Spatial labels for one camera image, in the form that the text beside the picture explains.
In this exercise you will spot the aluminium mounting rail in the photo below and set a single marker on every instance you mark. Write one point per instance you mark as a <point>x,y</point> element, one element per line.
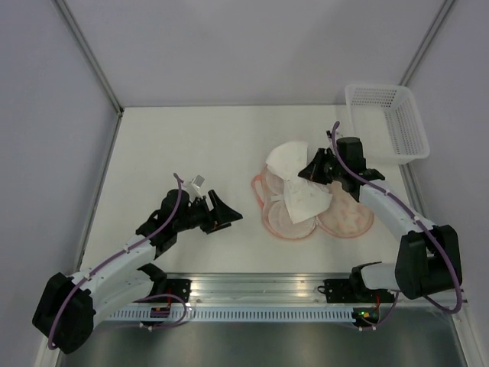
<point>214,288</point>

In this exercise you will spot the left aluminium frame post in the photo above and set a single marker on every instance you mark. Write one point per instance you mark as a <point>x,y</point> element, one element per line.
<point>79,37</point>

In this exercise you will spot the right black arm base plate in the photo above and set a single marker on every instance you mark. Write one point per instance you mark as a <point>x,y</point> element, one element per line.
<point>340,291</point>

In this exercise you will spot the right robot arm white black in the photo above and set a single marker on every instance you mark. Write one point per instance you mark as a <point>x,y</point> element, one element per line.
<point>428,257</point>

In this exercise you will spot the aluminium frame post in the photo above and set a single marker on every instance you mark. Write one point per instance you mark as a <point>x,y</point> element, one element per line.
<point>433,30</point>
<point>79,37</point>

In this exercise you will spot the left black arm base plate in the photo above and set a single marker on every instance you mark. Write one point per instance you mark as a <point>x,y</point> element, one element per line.
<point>178,287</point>

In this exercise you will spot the floral mesh laundry bag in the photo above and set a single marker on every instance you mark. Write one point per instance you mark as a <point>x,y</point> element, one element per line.
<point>344,219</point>

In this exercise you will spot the white bra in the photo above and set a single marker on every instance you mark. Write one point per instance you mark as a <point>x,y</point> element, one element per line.
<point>303,199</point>

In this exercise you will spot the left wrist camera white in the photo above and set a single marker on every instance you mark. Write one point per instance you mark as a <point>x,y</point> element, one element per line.
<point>194,186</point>

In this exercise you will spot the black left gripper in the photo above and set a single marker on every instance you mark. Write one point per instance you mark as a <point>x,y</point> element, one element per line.
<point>227,215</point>

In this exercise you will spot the white plastic perforated basket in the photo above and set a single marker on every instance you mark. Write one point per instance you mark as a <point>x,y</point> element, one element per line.
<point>387,120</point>

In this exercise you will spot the white slotted cable duct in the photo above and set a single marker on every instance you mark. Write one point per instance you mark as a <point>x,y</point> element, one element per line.
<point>235,314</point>

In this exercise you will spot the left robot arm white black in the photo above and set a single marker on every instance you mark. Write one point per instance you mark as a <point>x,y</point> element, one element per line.
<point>72,306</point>

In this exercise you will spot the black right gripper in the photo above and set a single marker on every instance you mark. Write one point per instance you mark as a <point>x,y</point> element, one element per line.
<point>312,172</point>

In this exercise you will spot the right aluminium frame post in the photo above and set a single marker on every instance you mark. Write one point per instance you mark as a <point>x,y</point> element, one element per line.
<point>433,30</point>

